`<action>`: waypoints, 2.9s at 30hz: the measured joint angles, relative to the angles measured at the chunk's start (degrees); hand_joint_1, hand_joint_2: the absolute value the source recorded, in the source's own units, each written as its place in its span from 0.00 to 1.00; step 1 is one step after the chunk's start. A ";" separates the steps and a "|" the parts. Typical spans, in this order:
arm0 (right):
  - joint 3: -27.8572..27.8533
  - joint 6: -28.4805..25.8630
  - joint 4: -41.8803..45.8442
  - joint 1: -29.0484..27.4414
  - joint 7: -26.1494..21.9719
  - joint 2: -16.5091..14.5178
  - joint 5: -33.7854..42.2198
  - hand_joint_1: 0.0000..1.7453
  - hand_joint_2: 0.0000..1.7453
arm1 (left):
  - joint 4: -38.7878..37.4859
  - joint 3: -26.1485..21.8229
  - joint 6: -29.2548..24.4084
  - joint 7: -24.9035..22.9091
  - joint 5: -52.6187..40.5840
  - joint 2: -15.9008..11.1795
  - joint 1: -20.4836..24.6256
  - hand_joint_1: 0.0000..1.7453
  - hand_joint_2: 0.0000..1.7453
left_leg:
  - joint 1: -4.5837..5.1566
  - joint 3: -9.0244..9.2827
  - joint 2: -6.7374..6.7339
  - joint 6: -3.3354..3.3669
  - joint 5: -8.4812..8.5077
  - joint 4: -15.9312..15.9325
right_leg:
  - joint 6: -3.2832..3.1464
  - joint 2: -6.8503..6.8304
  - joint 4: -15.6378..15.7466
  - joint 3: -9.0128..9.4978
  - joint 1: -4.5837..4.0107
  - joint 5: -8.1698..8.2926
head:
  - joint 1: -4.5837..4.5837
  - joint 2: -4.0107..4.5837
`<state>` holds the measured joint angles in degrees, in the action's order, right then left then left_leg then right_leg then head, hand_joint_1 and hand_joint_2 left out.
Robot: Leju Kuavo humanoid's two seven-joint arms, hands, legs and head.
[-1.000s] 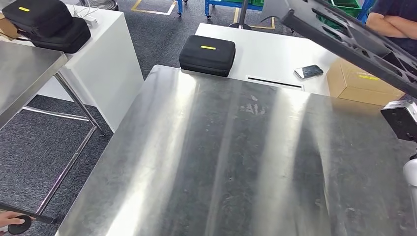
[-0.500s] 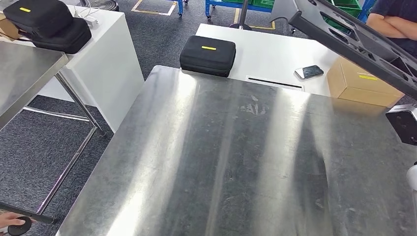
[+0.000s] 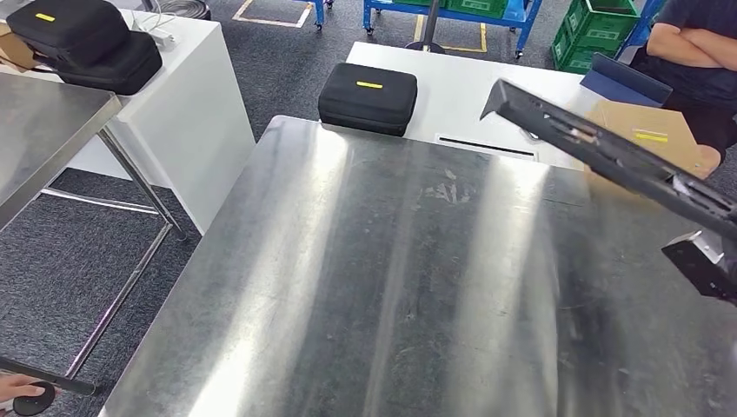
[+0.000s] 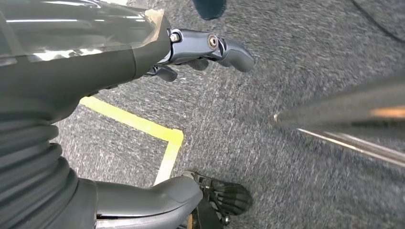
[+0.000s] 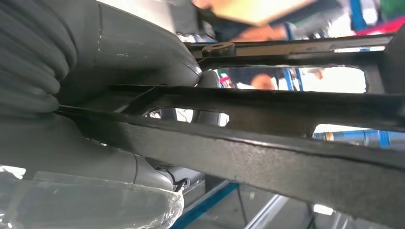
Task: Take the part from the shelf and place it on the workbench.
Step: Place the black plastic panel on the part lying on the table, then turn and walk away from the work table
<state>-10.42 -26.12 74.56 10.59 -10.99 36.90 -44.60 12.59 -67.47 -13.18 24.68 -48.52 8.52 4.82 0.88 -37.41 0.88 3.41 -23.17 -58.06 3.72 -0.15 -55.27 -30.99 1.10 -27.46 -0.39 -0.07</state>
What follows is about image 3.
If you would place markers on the person's hand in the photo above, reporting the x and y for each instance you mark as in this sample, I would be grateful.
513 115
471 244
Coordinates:
17 385

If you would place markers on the black plastic plate bracket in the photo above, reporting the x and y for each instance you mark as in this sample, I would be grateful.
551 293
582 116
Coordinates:
604 152

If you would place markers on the person's forearm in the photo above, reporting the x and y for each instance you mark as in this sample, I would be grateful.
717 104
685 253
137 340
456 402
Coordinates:
679 46

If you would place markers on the steel workbench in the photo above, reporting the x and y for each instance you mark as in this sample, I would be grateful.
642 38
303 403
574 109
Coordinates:
374 288

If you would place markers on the black round disc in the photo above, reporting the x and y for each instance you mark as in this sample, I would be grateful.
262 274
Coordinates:
34 406

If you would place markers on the black rod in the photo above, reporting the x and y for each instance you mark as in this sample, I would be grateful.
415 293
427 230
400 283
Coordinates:
69 384

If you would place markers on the white cabinet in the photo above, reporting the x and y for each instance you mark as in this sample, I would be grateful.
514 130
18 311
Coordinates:
190 115

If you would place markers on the black zip case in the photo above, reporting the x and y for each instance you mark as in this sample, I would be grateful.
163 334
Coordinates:
69 31
368 103
121 72

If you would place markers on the cardboard box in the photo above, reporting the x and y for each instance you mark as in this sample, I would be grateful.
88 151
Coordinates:
645 124
14 52

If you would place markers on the white power strip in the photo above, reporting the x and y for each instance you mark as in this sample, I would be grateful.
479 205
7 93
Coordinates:
163 39

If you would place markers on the blue metal cart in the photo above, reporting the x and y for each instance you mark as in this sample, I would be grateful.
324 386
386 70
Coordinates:
318 11
521 11

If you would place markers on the white table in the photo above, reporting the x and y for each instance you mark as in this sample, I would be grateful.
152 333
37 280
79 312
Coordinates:
460 86

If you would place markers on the black pole stand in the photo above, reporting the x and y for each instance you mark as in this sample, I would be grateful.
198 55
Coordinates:
430 23

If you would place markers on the green plastic crate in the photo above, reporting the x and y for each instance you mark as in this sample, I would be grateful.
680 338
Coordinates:
576 57
478 7
599 26

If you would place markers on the dark blue panel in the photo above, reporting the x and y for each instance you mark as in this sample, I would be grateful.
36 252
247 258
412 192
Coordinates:
622 80

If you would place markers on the person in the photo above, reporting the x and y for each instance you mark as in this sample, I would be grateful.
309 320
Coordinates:
702 92

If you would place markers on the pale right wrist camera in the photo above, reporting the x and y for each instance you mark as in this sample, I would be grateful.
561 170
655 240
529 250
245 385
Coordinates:
702 270

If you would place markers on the blue metal frame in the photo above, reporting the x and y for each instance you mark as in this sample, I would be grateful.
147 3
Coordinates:
642 29

